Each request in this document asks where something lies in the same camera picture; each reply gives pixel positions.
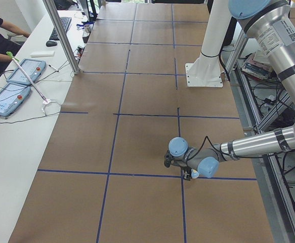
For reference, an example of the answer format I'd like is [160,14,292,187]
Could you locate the teach pendant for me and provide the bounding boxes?
[7,58,47,85]
[0,83,31,117]

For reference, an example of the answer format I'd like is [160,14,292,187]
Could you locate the aluminium frame post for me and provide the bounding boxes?
[43,0,80,75]

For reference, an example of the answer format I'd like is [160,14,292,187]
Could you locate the white camera pillar with base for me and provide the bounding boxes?
[185,0,236,88]

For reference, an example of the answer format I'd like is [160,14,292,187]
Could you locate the white foam block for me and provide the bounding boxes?
[30,51,55,57]

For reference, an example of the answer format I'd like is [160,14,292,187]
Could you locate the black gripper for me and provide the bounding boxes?
[181,167,191,180]

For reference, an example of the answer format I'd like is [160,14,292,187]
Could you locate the brown paper table cover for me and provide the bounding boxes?
[10,3,273,242]

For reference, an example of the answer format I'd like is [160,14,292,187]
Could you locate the stack of books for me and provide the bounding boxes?
[241,53,277,80]

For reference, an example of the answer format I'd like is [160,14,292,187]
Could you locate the metal grabber stick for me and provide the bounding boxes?
[6,51,53,105]

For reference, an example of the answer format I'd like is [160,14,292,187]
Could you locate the upper teach pendant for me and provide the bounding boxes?
[7,58,47,85]

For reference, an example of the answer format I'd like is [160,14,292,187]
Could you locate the black keyboard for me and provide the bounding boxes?
[49,16,72,41]

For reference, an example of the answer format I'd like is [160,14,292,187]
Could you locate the lower teach pendant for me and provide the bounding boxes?
[0,83,31,117]

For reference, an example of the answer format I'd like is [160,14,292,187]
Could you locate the silver metal cup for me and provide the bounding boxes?
[83,24,91,37]

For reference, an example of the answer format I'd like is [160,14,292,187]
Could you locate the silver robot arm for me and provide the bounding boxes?
[164,1,295,179]

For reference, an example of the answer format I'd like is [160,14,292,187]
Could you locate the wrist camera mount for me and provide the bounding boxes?
[164,150,175,168]

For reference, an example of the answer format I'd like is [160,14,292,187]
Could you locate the black computer mouse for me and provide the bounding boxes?
[46,40,57,47]

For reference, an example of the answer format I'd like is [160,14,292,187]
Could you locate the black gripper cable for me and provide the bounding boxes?
[187,136,236,163]

